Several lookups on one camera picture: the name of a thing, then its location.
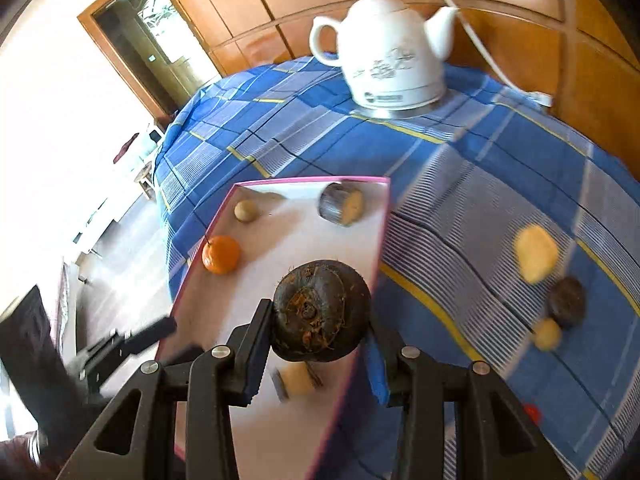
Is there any blue plaid bed sheet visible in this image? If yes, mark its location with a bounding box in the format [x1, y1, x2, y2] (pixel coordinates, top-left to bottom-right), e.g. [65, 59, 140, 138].
[152, 52, 640, 480]

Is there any dark brown water chestnut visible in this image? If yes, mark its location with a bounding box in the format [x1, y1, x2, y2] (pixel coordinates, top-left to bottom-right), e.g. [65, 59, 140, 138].
[549, 276, 587, 330]
[271, 259, 373, 363]

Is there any yellow peeled fruit piece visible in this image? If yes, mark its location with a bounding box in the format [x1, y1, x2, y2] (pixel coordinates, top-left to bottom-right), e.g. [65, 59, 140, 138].
[515, 225, 559, 285]

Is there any orange tangerine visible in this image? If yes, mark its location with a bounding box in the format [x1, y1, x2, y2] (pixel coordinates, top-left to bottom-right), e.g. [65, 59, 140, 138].
[201, 235, 242, 276]

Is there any person's left forearm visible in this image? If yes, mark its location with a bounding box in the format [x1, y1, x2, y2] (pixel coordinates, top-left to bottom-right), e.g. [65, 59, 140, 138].
[0, 435, 61, 480]

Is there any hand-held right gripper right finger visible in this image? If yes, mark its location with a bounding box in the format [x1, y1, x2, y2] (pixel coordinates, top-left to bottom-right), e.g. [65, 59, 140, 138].
[364, 320, 571, 480]

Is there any pale wedge with dark rind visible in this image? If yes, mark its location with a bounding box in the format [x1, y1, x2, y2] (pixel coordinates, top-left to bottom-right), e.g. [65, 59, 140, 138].
[271, 361, 323, 403]

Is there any white tray with pink rim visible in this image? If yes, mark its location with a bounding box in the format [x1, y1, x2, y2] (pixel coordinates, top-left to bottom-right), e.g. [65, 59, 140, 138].
[152, 176, 392, 480]

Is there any white ceramic electric kettle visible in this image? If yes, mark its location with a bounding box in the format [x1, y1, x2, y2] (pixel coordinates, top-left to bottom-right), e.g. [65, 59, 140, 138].
[308, 0, 458, 121]

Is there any white power cable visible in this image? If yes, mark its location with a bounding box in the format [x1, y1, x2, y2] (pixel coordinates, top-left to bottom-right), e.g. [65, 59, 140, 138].
[377, 0, 543, 98]

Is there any wooden wardrobe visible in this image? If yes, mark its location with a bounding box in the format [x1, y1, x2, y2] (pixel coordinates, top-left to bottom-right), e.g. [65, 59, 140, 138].
[150, 0, 631, 161]

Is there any wooden glass door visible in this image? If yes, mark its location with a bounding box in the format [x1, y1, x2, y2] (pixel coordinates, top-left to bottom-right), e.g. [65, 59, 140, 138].
[77, 0, 223, 121]

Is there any small wooden stool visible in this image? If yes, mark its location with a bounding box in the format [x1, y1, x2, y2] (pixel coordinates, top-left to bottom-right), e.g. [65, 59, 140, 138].
[134, 160, 158, 201]

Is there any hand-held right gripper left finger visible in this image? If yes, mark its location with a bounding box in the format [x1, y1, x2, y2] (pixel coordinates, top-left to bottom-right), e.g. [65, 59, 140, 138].
[55, 297, 275, 480]

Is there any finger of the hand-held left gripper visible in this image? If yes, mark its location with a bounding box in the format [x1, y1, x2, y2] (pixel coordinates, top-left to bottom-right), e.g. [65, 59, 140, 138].
[155, 344, 205, 367]
[80, 316, 178, 386]

